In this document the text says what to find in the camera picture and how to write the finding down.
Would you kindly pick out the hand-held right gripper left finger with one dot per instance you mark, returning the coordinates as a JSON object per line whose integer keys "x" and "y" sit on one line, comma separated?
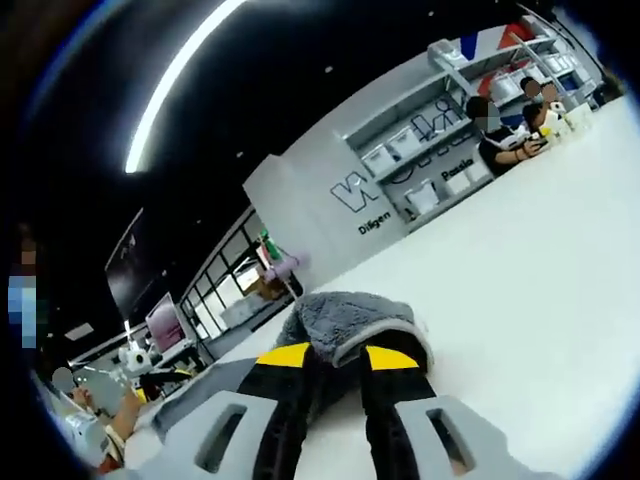
{"x": 280, "y": 400}

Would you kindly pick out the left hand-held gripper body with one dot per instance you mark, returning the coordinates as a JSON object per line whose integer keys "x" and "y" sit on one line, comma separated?
{"x": 135, "y": 361}

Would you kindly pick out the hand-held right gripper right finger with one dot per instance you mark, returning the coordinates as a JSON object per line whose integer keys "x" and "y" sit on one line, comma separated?
{"x": 395, "y": 430}

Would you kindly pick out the grey fleece towel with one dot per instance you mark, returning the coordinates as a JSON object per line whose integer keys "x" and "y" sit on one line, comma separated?
{"x": 345, "y": 315}

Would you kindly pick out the person's left hand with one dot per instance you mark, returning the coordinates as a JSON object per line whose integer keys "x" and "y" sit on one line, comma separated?
{"x": 126, "y": 407}

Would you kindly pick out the grey flat panel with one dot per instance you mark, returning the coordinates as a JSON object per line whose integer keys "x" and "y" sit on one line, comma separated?
{"x": 107, "y": 395}

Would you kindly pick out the computer monitor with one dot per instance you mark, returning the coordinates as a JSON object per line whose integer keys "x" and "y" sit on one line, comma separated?
{"x": 165, "y": 325}

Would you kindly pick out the white chest device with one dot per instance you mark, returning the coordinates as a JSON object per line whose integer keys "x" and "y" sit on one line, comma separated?
{"x": 87, "y": 440}

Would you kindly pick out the grey counter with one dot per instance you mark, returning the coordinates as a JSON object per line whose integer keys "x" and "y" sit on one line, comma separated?
{"x": 235, "y": 337}

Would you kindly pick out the large dark hanging screen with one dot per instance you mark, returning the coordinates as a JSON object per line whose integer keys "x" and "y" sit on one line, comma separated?
{"x": 135, "y": 270}

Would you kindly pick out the white storage box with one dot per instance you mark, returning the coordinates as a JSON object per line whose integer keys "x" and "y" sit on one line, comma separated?
{"x": 240, "y": 314}

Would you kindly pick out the cardboard box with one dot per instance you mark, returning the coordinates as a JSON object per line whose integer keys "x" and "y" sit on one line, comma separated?
{"x": 270, "y": 289}

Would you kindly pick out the purple rolled mat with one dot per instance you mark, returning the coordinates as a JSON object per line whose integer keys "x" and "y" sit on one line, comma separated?
{"x": 287, "y": 266}

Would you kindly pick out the green and red hanging items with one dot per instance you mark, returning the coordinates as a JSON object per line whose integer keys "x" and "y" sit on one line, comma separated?
{"x": 269, "y": 246}

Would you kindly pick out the shelf with white boxes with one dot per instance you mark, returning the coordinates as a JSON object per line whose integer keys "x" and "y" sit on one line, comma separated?
{"x": 422, "y": 197}

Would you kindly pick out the ceiling light strip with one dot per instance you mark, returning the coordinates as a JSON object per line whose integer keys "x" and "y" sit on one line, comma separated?
{"x": 170, "y": 85}

